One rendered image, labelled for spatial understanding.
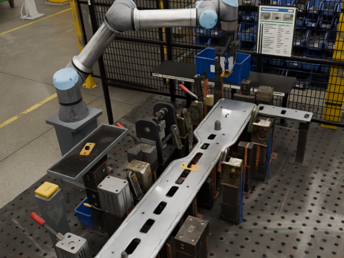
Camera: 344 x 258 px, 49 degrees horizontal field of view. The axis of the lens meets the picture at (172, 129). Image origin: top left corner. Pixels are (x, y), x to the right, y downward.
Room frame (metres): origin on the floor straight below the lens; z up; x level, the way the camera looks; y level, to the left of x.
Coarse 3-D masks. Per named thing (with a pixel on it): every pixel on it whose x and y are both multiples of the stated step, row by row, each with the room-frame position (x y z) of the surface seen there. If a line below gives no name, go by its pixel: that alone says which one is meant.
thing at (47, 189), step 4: (44, 184) 1.09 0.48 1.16; (48, 184) 1.09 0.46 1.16; (52, 184) 1.08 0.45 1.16; (40, 188) 1.07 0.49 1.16; (44, 188) 1.07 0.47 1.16; (48, 188) 1.06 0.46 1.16; (52, 188) 1.06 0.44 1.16; (56, 188) 1.07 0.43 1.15; (36, 192) 1.05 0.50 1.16; (40, 192) 1.04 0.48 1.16; (44, 192) 1.04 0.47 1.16; (48, 192) 1.04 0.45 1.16; (52, 192) 1.05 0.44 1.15; (44, 196) 1.03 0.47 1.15; (48, 196) 1.03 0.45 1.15
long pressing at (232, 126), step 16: (224, 112) 1.79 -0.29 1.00; (240, 112) 1.78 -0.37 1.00; (208, 128) 1.64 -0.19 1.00; (224, 128) 1.62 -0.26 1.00; (240, 128) 1.61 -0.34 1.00; (224, 144) 1.48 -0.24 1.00; (176, 160) 1.38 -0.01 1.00; (208, 160) 1.37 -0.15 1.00; (160, 176) 1.28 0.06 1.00; (176, 176) 1.28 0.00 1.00; (192, 176) 1.27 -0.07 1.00; (160, 192) 1.18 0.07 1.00; (176, 192) 1.17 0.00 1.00; (192, 192) 1.17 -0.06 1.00; (144, 208) 1.09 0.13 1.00; (176, 208) 1.08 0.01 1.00; (128, 224) 1.02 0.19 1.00; (160, 224) 1.01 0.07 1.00; (176, 224) 1.01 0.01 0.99; (112, 240) 0.94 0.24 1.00; (128, 240) 0.94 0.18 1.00; (144, 240) 0.94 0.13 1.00; (160, 240) 0.93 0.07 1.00; (96, 256) 0.88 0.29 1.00; (112, 256) 0.87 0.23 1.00; (128, 256) 0.87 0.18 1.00; (144, 256) 0.86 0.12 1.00
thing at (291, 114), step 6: (264, 108) 1.80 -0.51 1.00; (270, 108) 1.80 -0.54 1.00; (276, 108) 1.79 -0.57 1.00; (282, 108) 1.79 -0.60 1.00; (258, 114) 1.76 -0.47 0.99; (264, 114) 1.74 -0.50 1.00; (270, 114) 1.73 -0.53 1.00; (276, 114) 1.73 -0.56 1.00; (282, 114) 1.72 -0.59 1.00; (288, 114) 1.72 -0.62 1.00; (294, 114) 1.71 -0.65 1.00; (300, 114) 1.71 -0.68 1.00; (312, 114) 1.70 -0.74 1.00; (294, 120) 1.67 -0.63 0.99; (300, 120) 1.65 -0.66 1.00; (306, 120) 1.64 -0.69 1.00
